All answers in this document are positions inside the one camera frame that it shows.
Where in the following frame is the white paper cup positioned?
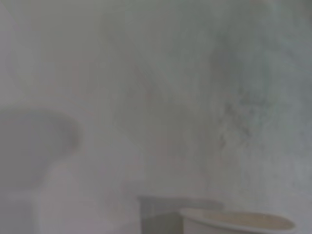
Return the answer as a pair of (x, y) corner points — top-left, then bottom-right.
(179, 208), (296, 234)

